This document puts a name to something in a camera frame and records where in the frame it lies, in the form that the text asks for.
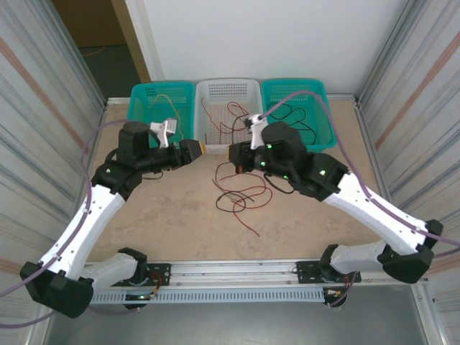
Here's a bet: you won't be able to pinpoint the white plastic basket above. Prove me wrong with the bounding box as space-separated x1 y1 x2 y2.
193 78 266 155

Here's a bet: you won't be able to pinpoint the red black base wires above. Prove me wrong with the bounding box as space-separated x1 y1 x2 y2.
325 275 362 308
149 271 165 299

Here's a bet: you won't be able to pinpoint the black gripper wire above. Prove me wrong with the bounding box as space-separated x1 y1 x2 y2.
142 168 173 181
264 172 298 195

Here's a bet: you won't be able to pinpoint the orange floor cable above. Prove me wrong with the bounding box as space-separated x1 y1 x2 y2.
80 45 109 58

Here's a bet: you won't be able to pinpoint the wooden door frame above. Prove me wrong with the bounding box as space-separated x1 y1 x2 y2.
111 0 152 83

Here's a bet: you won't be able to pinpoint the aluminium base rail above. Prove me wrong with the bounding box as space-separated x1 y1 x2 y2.
84 259 428 288

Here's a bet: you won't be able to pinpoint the black left gripper wire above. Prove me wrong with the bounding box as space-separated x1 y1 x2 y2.
142 168 173 181

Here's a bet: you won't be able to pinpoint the red cable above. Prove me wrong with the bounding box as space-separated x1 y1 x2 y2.
200 96 217 127
231 171 275 238
213 161 240 197
214 102 249 144

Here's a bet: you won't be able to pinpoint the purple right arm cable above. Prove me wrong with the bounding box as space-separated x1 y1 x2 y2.
262 91 460 259

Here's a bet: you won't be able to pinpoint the black right gripper wire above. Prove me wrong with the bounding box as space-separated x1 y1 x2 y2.
264 172 298 195

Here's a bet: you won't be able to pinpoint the slotted grey cable duct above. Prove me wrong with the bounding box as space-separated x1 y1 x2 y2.
89 289 326 305

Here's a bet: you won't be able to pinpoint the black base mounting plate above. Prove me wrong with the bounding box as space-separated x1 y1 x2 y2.
295 260 324 285
145 262 173 288

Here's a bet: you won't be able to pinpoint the teal plastic basket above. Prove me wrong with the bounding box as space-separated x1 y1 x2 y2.
121 81 197 145
260 78 339 152

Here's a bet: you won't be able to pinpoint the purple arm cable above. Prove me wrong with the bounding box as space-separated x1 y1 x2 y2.
262 91 460 259
0 120 130 330

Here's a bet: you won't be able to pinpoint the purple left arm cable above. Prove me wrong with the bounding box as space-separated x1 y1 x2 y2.
0 120 130 330

